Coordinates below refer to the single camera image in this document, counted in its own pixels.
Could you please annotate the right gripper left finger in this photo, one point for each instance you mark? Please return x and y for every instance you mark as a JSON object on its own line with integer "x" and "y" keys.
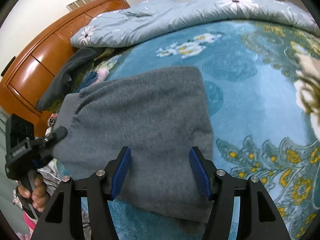
{"x": 62, "y": 217}

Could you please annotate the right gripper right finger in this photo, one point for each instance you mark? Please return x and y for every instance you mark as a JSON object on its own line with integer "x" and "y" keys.
{"x": 259, "y": 217}

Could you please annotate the grey knit sweater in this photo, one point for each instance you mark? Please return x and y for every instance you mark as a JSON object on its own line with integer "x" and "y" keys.
{"x": 160, "y": 115}

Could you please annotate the person's left hand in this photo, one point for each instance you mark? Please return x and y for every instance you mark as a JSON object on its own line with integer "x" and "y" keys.
{"x": 39, "y": 196}

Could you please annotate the orange wooden headboard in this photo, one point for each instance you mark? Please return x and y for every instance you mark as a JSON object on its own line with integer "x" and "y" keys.
{"x": 31, "y": 73}

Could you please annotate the small dark blue garment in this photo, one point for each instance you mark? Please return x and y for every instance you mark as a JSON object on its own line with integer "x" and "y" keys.
{"x": 88, "y": 80}

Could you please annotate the pink folded garment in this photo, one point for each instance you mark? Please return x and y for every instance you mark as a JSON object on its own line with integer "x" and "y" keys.
{"x": 102, "y": 74}

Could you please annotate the dark grey garment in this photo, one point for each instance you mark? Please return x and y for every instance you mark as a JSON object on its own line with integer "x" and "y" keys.
{"x": 65, "y": 80}

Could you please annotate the teal floral bed blanket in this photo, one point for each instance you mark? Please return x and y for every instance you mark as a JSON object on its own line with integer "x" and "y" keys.
{"x": 249, "y": 77}

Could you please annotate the light blue floral duvet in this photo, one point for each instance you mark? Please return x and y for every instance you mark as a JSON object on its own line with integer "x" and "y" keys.
{"x": 152, "y": 18}

